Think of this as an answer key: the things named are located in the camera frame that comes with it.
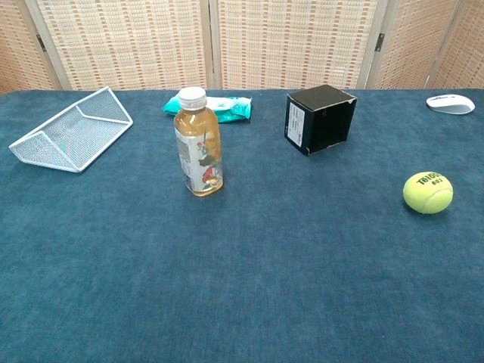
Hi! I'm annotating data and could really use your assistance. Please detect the black cardboard box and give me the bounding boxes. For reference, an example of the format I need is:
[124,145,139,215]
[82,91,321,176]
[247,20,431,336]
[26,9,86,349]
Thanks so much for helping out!
[284,84,358,157]

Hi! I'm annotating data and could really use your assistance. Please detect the yellow tennis ball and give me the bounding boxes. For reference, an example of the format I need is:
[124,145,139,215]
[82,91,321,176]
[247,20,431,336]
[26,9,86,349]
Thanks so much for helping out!
[402,170,455,216]

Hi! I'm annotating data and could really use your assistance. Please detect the amber tea bottle white cap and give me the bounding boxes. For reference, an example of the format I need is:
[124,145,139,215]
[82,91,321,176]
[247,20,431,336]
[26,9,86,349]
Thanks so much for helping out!
[173,86,225,197]

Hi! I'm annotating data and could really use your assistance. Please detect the teal wet wipes pack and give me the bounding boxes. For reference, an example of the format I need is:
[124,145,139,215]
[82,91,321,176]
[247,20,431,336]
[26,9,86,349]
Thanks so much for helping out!
[162,94,253,124]

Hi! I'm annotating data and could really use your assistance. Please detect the blue felt table cloth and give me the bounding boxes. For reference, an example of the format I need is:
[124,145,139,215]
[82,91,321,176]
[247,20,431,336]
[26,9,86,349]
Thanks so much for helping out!
[0,88,484,363]

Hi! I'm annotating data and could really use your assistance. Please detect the woven bamboo folding screen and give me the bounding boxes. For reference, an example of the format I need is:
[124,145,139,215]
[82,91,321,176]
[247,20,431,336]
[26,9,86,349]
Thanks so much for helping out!
[0,0,484,95]

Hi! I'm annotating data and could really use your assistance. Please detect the white computer mouse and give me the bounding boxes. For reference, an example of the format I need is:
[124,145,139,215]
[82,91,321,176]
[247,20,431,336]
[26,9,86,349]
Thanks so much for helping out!
[426,94,476,115]

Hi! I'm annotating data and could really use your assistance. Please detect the white wire mesh tray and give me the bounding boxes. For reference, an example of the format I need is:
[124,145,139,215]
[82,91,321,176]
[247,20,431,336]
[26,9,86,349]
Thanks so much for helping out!
[8,85,135,174]

